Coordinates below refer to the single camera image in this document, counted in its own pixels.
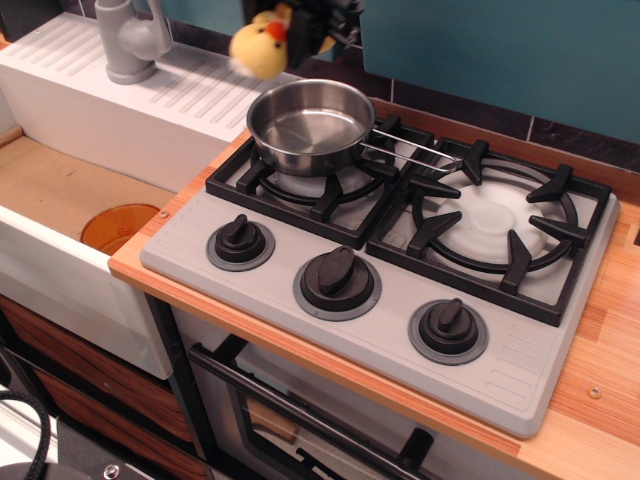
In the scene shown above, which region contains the black middle stove knob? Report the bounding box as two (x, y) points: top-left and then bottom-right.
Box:
(293, 246), (382, 322)

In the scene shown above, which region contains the white toy sink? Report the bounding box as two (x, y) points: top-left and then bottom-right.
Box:
(1, 13), (268, 379)

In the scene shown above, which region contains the yellow stuffed duck toy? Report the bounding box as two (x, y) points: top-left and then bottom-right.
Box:
(228, 2), (337, 80)

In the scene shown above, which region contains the black braided cable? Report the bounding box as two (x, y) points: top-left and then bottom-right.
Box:
(0, 389), (54, 480)

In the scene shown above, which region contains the grey toy stove top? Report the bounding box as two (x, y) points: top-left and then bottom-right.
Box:
(138, 114), (622, 440)

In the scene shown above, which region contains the orange plastic bowl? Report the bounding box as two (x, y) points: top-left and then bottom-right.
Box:
(80, 203), (159, 255)

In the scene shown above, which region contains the black right stove knob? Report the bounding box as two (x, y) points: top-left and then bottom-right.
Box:
(408, 298), (489, 366)

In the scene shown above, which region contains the black stove knob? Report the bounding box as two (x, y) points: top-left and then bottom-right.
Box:
(408, 298), (489, 366)
(205, 214), (276, 272)
(293, 246), (382, 322)

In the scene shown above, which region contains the black left burner grate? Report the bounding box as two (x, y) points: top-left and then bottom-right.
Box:
(206, 115), (435, 249)

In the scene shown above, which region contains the black left stove knob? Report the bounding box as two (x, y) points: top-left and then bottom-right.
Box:
(205, 214), (276, 272)

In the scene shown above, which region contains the toy oven door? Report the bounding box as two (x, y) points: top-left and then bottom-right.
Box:
(188, 335), (516, 479)

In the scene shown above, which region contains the white right burner disc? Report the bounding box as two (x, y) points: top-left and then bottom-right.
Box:
(422, 179), (547, 264)

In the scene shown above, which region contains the black burner grate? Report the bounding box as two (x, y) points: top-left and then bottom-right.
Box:
(366, 138), (619, 327)
(206, 115), (435, 249)

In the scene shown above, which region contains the stainless steel pan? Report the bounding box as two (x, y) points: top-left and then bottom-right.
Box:
(246, 79), (461, 177)

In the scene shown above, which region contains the grey toy faucet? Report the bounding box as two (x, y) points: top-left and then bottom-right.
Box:
(95, 0), (172, 85)

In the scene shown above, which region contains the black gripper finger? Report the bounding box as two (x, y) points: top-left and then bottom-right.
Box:
(287, 8), (333, 68)

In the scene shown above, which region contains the black right burner grate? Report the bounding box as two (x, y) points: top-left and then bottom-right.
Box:
(366, 138), (619, 327)

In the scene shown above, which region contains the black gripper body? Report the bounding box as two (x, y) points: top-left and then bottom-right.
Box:
(242, 0), (364, 49)

